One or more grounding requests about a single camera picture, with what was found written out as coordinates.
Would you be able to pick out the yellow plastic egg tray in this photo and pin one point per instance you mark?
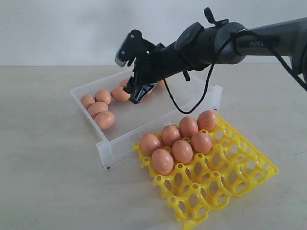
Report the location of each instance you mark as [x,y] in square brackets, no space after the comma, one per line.
[232,168]

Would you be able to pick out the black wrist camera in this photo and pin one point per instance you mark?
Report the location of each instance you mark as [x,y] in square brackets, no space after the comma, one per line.
[133,46]

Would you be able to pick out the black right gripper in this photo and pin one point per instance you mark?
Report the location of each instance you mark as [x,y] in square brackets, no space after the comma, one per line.
[161,63]

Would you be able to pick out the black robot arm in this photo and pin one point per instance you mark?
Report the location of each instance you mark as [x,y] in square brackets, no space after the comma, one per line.
[198,47]

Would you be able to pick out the brown egg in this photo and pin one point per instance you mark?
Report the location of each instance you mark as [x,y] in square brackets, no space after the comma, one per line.
[182,151]
[149,143]
[169,135]
[124,82]
[161,84]
[119,94]
[87,100]
[201,143]
[207,120]
[103,95]
[105,120]
[149,92]
[188,127]
[97,108]
[162,162]

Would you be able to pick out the clear plastic bin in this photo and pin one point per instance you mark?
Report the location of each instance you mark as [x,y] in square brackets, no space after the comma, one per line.
[133,120]

